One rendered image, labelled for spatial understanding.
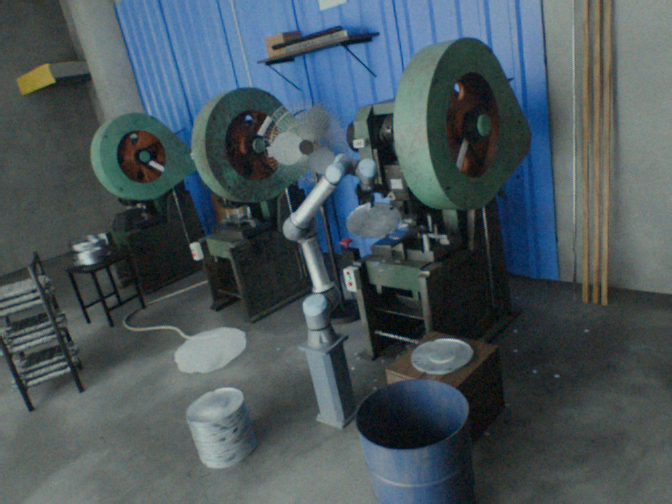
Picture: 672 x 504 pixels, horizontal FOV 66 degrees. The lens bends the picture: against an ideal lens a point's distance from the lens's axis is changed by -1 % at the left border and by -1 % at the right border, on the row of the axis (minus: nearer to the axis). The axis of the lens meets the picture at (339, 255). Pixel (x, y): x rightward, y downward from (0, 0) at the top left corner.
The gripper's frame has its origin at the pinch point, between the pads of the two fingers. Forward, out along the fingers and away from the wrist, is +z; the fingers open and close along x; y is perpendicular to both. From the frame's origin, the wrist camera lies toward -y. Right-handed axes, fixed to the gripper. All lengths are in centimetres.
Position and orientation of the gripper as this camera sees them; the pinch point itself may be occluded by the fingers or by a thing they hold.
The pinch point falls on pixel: (370, 206)
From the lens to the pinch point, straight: 265.7
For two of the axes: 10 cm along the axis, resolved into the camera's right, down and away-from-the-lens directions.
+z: 0.3, 4.6, 8.9
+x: 2.4, 8.6, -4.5
